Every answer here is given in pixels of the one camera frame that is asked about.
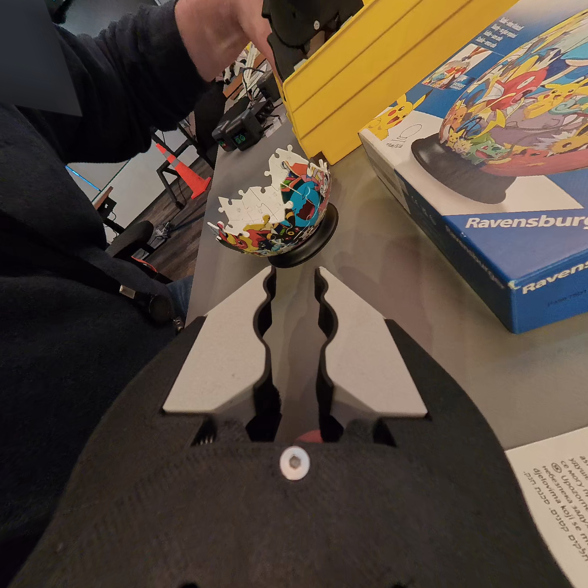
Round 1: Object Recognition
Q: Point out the white printed instruction sheet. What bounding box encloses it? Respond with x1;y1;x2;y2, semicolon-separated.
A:
505;427;588;588

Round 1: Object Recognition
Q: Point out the person's left hand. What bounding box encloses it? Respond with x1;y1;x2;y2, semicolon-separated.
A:
175;0;276;83

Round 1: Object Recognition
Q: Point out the black desk leg frame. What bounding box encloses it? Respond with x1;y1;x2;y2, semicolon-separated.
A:
154;129;196;208

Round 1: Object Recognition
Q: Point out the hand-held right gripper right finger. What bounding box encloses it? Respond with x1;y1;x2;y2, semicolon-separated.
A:
314;266;431;439

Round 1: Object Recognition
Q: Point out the orange traffic cone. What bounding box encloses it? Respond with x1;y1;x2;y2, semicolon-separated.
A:
155;143;212;199

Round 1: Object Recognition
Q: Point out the black office chair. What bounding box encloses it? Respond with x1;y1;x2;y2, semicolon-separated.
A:
106;220;173;282

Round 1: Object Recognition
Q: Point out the blue puzzle box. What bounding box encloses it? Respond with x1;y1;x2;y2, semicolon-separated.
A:
358;8;588;335

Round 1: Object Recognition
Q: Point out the person's dark sweater torso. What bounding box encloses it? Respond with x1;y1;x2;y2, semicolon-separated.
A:
0;103;190;588

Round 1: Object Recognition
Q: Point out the person's left forearm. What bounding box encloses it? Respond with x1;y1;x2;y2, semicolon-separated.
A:
18;0;217;164

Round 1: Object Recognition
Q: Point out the black charger box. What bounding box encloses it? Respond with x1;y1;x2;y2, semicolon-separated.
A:
212;109;268;152

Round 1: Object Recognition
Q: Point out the black round ball stand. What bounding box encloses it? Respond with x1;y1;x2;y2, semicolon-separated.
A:
267;202;340;268

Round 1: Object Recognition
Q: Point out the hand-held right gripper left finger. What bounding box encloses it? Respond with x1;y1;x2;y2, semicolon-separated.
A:
163;266;282;439

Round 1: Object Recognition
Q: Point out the yellow plastic bin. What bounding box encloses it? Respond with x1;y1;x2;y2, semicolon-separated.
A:
281;0;522;165

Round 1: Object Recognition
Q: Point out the small wooden desk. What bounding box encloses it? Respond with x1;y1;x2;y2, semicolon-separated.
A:
91;185;126;232

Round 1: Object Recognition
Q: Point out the person's blue jeans leg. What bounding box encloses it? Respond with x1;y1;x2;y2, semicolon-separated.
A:
166;276;194;319

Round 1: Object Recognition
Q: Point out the colourful partly built puzzle ball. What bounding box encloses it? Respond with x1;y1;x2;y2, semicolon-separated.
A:
208;145;333;256

